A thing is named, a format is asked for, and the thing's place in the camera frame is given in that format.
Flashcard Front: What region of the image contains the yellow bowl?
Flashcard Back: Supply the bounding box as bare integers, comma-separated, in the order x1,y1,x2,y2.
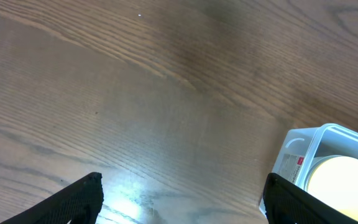
305,156,358,221

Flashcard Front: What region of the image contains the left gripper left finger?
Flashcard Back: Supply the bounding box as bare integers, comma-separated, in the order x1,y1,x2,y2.
1,172,104,224

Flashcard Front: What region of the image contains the clear plastic container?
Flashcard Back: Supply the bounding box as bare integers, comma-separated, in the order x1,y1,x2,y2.
259,123,358,218

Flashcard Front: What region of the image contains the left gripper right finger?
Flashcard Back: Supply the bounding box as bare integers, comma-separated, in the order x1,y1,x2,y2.
262,172,358,224

